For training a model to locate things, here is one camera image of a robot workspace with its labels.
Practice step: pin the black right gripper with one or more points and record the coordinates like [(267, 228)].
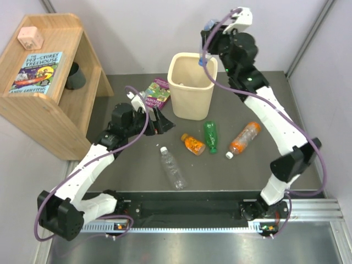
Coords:
[(216, 36)]

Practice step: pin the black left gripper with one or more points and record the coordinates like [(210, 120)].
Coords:
[(159, 126)]

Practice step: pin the clear bottle blue cap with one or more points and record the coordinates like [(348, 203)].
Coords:
[(209, 25)]

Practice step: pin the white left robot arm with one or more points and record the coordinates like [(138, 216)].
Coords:
[(64, 211)]

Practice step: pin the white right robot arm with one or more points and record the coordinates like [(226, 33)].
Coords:
[(237, 52)]

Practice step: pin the cream plastic bin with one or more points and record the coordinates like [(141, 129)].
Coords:
[(190, 88)]

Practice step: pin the purple Treehouse book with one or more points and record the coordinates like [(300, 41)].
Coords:
[(157, 94)]

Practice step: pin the small orange bottle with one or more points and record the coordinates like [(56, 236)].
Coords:
[(192, 144)]

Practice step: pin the green plastic bottle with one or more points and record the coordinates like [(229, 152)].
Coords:
[(211, 137)]

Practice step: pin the orange bottle white cap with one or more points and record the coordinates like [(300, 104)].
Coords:
[(240, 143)]

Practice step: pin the dark grey cup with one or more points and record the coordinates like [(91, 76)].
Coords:
[(76, 78)]

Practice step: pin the wooden shelf unit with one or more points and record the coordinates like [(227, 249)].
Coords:
[(58, 122)]

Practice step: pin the blue Treehouse book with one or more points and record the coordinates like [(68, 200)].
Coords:
[(38, 74)]

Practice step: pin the pink cube block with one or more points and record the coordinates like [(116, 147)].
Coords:
[(30, 38)]

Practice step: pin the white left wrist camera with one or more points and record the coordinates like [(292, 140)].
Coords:
[(137, 100)]

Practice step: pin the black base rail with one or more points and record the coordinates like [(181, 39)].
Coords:
[(195, 209)]

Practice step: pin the aluminium corner post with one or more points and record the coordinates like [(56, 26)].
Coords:
[(315, 27)]

